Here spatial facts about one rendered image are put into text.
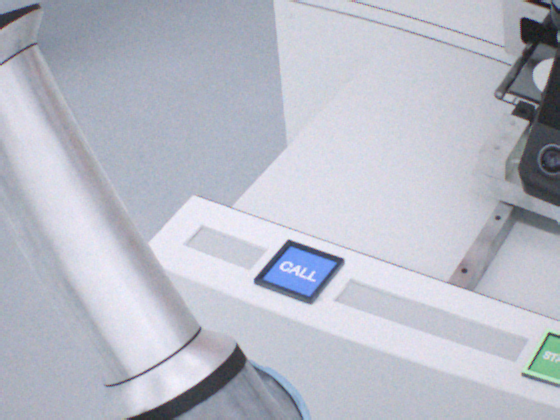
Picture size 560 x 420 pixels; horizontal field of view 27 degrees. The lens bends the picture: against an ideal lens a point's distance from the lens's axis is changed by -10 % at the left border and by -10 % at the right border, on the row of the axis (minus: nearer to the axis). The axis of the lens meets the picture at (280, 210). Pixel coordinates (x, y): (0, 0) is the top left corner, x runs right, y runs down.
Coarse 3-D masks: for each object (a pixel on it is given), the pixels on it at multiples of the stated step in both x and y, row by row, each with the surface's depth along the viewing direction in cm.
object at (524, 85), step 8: (552, 32) 147; (544, 40) 145; (552, 40) 145; (536, 48) 144; (544, 48) 144; (552, 48) 144; (536, 56) 142; (544, 56) 142; (552, 56) 142; (528, 64) 141; (536, 64) 141; (528, 72) 140; (520, 80) 138; (528, 80) 138; (512, 88) 137; (520, 88) 137; (528, 88) 137; (536, 88) 137; (528, 96) 136; (536, 96) 136
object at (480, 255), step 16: (496, 208) 129; (512, 208) 129; (496, 224) 127; (512, 224) 131; (480, 240) 126; (496, 240) 127; (464, 256) 124; (480, 256) 124; (464, 272) 123; (480, 272) 125
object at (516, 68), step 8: (544, 24) 148; (536, 32) 146; (544, 32) 147; (536, 40) 145; (528, 48) 143; (520, 56) 142; (528, 56) 142; (520, 64) 141; (512, 72) 139; (520, 72) 140; (504, 80) 138; (512, 80) 139; (496, 88) 137; (504, 88) 137; (496, 96) 137
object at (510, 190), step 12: (516, 168) 129; (480, 180) 130; (492, 180) 129; (516, 180) 128; (480, 192) 131; (492, 192) 130; (504, 192) 129; (516, 192) 128; (516, 204) 129; (528, 204) 128; (540, 204) 127; (552, 216) 127
